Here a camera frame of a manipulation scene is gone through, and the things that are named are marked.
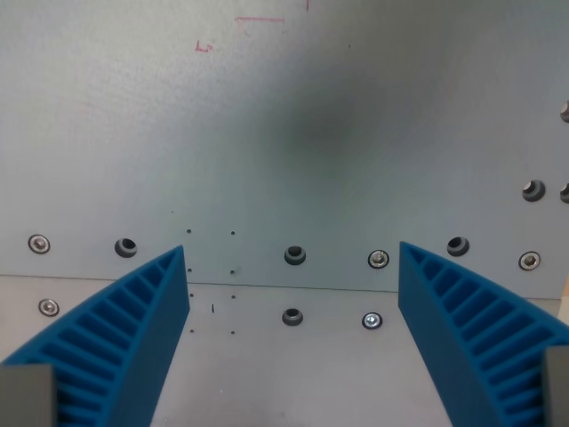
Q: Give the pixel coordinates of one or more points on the dark recessed bolt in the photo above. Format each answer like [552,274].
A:
[294,255]

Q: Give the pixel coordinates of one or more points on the silver hex socket screw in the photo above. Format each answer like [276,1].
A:
[371,320]
[48,307]
[529,260]
[39,244]
[378,259]

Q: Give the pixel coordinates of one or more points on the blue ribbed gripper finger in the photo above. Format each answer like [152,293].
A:
[133,338]
[449,338]

